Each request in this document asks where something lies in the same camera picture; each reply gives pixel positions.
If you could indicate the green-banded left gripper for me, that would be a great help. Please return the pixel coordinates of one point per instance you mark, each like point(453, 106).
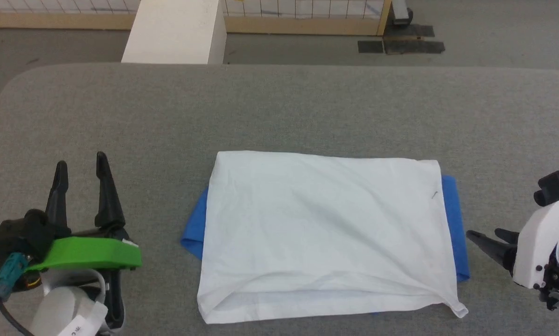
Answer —
point(88, 252)

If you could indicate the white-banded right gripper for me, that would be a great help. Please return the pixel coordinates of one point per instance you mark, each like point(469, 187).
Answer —
point(536, 247)

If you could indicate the white and blue t-shirt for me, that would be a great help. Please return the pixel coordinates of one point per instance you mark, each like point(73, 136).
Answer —
point(321, 233)

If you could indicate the white paper label tag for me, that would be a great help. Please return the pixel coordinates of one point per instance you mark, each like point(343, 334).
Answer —
point(86, 319)

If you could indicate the white rectangular box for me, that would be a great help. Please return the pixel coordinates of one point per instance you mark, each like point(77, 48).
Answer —
point(174, 32)

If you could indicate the large dark floor plate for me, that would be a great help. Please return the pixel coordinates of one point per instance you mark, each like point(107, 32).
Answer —
point(415, 47)
point(410, 31)

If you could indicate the grey fabric sofa cushion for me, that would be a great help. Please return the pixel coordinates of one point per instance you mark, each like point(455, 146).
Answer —
point(279, 107)

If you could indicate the small dark floor plate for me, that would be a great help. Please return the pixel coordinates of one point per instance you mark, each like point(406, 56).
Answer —
point(370, 46)

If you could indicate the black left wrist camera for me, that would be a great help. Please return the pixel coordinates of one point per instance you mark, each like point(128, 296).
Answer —
point(23, 231)

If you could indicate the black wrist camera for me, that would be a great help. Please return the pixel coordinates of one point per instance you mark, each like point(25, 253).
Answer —
point(23, 231)
point(557, 186)

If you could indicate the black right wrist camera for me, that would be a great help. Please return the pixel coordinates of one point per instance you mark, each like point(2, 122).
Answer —
point(557, 186)

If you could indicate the light wooden panel frame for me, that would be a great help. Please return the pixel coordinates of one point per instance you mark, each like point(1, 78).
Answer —
point(284, 25)

